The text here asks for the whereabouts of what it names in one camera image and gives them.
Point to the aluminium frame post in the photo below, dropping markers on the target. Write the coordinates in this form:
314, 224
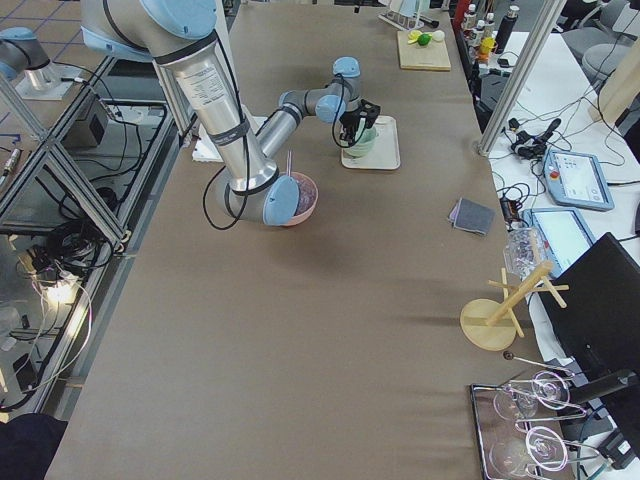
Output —
527, 58

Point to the grey folded cloth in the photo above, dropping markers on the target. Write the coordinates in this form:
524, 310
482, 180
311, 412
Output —
472, 217

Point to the wooden mug tree stand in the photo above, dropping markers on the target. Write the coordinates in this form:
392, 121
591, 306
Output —
492, 325

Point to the green lime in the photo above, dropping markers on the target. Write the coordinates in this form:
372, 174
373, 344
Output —
424, 39

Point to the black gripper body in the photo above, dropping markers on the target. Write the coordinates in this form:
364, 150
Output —
351, 121

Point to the wine glass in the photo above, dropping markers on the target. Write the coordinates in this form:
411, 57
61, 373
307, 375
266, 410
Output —
520, 399
539, 452

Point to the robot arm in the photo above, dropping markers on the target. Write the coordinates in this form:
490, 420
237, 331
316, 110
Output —
23, 54
183, 37

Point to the green bowl on tray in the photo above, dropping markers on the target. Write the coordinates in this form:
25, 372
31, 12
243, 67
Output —
358, 153

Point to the cream rabbit print tray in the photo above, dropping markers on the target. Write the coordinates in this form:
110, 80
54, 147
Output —
378, 148

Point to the black monitor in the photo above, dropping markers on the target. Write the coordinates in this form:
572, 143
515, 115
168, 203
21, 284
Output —
599, 328

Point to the pink bowl with ice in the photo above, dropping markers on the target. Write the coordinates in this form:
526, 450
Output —
308, 197

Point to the green bowl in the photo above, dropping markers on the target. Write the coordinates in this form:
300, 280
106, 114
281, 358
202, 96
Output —
358, 153
363, 140

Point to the black tray with glasses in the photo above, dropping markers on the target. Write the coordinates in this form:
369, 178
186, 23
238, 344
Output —
490, 428

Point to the lemon slice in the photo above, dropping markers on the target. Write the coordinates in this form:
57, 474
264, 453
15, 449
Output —
413, 36

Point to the wooden cutting board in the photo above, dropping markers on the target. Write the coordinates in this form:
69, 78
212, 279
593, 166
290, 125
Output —
432, 57

